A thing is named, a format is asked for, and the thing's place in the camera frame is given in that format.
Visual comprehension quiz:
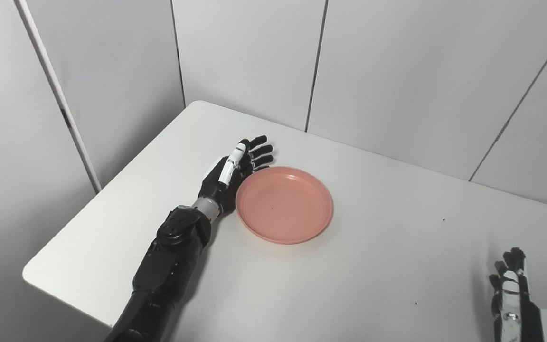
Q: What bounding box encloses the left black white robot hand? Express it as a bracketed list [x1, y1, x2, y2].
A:
[197, 135, 274, 218]

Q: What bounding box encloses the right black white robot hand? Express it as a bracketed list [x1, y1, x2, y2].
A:
[488, 247, 547, 342]

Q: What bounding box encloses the pink round plate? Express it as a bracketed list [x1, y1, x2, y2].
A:
[235, 166, 335, 245]

